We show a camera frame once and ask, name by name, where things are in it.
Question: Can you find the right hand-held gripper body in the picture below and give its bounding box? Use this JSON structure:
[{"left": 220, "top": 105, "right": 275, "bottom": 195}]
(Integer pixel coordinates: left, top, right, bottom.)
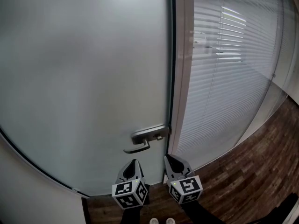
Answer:
[{"left": 168, "top": 171, "right": 203, "bottom": 205}]

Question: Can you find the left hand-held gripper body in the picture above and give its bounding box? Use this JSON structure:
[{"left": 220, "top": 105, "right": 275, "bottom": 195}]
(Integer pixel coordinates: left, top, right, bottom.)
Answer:
[{"left": 111, "top": 177, "right": 150, "bottom": 210}]

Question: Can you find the metal door lever handle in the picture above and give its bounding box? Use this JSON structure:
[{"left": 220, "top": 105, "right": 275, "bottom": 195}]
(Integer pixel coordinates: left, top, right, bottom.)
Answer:
[{"left": 123, "top": 125, "right": 172, "bottom": 155}]

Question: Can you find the frosted glass door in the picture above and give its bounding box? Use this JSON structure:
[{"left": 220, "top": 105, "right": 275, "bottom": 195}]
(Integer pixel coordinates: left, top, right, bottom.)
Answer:
[{"left": 0, "top": 0, "right": 175, "bottom": 197}]

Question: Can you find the person's right forearm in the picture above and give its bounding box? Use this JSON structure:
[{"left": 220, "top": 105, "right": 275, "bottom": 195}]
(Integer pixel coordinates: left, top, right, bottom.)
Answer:
[{"left": 180, "top": 200, "right": 226, "bottom": 224}]

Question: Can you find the person's left forearm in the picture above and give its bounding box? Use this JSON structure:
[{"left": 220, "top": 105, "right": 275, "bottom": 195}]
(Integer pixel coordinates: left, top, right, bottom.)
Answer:
[{"left": 119, "top": 204, "right": 143, "bottom": 224}]

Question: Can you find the glass partition with blinds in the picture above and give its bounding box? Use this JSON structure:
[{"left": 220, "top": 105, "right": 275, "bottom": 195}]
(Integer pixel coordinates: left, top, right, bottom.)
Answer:
[{"left": 174, "top": 0, "right": 299, "bottom": 171}]

